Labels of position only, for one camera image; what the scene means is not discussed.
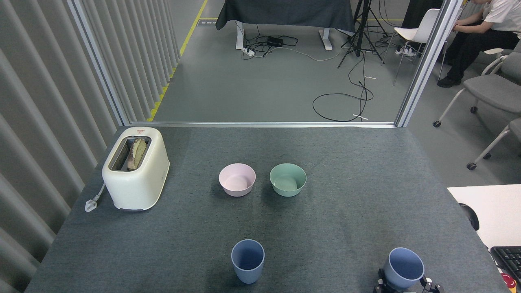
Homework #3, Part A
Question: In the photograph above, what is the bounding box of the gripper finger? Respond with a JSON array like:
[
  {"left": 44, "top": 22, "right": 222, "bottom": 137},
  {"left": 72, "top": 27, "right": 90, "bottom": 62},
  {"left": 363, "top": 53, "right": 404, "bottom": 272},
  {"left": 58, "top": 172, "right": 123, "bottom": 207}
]
[
  {"left": 419, "top": 275, "right": 441, "bottom": 293},
  {"left": 374, "top": 268, "right": 390, "bottom": 293}
]

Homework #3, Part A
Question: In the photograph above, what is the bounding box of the silver frame post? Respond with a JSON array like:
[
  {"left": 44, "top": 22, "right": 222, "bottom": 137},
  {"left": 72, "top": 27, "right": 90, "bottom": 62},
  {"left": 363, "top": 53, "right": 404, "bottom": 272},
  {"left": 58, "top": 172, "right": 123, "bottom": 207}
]
[
  {"left": 67, "top": 0, "right": 131, "bottom": 127},
  {"left": 394, "top": 0, "right": 464, "bottom": 128}
]

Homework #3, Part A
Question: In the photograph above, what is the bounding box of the table with dark cloth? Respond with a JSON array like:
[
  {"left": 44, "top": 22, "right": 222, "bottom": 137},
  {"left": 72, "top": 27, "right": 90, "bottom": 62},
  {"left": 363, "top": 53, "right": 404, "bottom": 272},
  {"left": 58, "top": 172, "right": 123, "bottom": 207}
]
[{"left": 215, "top": 0, "right": 356, "bottom": 50}]

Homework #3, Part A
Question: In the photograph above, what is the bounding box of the black computer mouse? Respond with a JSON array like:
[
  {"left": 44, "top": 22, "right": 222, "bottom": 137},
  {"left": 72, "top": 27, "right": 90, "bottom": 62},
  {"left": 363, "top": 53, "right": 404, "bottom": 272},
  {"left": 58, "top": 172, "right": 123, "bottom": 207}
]
[{"left": 459, "top": 203, "right": 480, "bottom": 231}]

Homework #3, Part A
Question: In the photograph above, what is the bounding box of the black tripod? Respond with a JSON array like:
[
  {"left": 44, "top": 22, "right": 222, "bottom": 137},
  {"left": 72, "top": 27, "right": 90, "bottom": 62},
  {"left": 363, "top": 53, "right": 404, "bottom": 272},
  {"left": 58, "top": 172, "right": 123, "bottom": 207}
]
[{"left": 337, "top": 0, "right": 389, "bottom": 69}]

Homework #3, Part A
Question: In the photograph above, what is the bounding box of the black floor cable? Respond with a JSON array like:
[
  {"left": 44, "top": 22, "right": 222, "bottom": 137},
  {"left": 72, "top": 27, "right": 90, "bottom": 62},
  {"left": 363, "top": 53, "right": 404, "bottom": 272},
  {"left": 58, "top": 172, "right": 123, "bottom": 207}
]
[{"left": 312, "top": 49, "right": 374, "bottom": 122}]

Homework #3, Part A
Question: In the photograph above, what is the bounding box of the person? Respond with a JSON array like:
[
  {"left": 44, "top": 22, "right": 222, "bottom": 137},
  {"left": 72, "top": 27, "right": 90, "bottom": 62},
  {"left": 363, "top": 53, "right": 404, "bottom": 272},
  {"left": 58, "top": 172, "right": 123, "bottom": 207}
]
[{"left": 437, "top": 0, "right": 521, "bottom": 88}]

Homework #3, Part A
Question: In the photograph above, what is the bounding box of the green bowl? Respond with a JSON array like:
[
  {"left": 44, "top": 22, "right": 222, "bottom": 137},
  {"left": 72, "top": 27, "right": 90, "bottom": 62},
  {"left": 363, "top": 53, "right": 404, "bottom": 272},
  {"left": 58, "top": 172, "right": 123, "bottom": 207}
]
[{"left": 269, "top": 163, "right": 307, "bottom": 197}]

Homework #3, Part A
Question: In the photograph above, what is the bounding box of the white desk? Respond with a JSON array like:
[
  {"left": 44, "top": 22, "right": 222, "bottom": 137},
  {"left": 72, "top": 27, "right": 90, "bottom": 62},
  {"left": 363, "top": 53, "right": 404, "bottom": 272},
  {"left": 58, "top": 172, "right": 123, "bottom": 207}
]
[{"left": 447, "top": 184, "right": 521, "bottom": 249}]

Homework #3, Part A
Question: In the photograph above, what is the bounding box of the white chair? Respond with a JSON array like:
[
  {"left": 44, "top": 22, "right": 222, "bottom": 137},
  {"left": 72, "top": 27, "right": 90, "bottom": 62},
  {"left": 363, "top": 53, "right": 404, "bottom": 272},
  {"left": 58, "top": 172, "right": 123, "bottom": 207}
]
[{"left": 381, "top": 8, "right": 448, "bottom": 86}]

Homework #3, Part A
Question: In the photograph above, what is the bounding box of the cream toaster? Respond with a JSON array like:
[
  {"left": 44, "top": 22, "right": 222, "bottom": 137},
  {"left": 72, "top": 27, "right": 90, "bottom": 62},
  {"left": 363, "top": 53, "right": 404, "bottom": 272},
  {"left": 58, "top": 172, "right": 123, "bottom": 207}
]
[{"left": 102, "top": 127, "right": 170, "bottom": 211}]

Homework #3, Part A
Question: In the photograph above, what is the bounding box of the silver frame rail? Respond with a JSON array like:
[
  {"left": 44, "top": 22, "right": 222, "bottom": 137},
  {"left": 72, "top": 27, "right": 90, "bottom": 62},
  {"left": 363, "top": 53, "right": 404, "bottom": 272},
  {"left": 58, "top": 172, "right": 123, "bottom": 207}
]
[{"left": 129, "top": 120, "right": 396, "bottom": 129}]

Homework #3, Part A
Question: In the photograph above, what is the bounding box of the bread slice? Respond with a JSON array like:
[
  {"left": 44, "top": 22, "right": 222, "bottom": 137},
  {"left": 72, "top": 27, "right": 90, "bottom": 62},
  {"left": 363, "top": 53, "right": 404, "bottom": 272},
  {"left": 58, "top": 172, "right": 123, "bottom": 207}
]
[{"left": 127, "top": 138, "right": 147, "bottom": 171}]

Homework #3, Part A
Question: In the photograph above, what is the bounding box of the blue plastic cup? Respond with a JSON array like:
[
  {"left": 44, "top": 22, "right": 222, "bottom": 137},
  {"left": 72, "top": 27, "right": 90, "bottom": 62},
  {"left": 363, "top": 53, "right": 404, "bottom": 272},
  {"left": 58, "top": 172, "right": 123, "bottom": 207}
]
[
  {"left": 381, "top": 247, "right": 425, "bottom": 292},
  {"left": 231, "top": 239, "right": 265, "bottom": 284}
]

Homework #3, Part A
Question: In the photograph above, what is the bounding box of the black keyboard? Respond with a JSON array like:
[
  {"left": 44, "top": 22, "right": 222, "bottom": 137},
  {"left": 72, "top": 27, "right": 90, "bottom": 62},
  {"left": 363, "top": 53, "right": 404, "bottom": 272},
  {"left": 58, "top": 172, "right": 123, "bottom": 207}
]
[{"left": 490, "top": 246, "right": 521, "bottom": 283}]

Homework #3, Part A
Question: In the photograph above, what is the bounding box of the white toaster plug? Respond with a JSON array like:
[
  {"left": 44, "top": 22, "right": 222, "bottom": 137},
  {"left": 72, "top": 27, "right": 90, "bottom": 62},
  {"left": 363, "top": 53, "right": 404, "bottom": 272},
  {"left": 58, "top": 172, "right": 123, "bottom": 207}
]
[{"left": 84, "top": 183, "right": 106, "bottom": 213}]

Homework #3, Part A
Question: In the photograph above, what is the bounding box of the grey office chair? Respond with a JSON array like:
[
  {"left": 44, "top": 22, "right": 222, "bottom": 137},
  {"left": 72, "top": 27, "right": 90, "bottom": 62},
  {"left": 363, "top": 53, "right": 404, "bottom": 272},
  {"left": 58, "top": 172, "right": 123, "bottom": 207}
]
[
  {"left": 433, "top": 48, "right": 521, "bottom": 128},
  {"left": 466, "top": 118, "right": 521, "bottom": 171}
]

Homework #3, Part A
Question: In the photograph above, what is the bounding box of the pink bowl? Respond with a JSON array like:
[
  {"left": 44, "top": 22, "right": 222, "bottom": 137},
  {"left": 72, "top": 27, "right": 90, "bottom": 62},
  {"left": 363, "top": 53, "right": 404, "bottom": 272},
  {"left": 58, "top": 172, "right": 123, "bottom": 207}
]
[{"left": 219, "top": 163, "right": 256, "bottom": 197}]

